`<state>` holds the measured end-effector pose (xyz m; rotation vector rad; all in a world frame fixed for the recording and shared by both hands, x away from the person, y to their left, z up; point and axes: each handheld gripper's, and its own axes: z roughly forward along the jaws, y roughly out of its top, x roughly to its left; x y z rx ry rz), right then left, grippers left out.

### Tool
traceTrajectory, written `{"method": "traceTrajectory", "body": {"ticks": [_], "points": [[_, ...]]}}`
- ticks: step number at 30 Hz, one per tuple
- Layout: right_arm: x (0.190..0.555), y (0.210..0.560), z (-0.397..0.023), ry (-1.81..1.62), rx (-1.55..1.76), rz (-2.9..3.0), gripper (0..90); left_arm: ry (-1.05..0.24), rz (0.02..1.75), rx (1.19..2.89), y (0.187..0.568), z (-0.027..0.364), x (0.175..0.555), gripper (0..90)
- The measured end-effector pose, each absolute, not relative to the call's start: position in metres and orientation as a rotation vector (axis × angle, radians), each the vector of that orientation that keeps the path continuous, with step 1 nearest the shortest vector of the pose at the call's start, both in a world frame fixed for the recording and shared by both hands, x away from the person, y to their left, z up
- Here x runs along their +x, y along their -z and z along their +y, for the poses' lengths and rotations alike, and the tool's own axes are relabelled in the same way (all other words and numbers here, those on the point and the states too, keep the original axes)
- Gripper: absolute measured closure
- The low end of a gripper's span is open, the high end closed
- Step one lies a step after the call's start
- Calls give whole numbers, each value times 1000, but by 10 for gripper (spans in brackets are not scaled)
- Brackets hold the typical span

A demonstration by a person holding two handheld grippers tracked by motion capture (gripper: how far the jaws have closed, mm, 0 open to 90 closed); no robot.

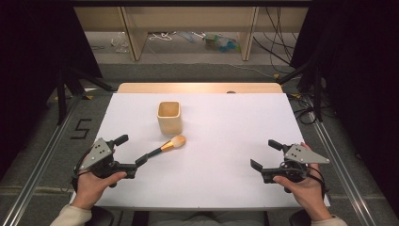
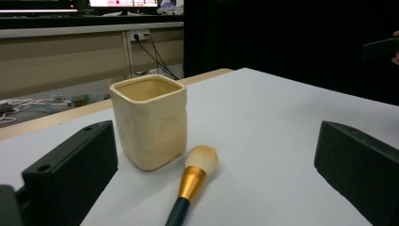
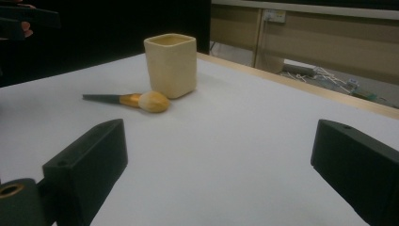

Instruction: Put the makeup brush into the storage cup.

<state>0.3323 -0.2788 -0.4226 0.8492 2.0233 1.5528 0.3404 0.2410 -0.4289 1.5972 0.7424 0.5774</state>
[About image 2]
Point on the cream square ceramic cup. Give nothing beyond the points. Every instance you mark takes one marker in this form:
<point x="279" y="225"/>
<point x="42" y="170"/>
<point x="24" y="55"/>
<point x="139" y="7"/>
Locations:
<point x="150" y="132"/>

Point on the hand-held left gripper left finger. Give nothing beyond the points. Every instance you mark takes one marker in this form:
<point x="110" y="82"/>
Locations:
<point x="72" y="169"/>

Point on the white table cover sheet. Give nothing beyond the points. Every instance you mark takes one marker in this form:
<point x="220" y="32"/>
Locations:
<point x="266" y="125"/>

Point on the beige wooden desk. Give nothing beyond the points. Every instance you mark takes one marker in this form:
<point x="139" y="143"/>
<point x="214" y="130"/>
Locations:
<point x="62" y="62"/>

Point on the computer monitor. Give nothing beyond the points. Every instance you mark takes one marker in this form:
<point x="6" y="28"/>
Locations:
<point x="122" y="3"/>
<point x="34" y="4"/>

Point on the wooden spoon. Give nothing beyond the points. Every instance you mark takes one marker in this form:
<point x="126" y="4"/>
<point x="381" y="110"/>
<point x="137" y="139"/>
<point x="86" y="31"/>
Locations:
<point x="192" y="183"/>

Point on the white wall power outlet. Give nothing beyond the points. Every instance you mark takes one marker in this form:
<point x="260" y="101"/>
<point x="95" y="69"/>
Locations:
<point x="139" y="34"/>

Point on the light wooden table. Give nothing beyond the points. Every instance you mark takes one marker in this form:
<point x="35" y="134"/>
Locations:
<point x="62" y="116"/>

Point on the green plastic packet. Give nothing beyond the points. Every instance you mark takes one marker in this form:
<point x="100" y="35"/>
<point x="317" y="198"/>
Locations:
<point x="80" y="100"/>

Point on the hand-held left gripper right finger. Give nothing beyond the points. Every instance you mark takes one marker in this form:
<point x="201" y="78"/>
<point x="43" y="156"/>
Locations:
<point x="360" y="163"/>

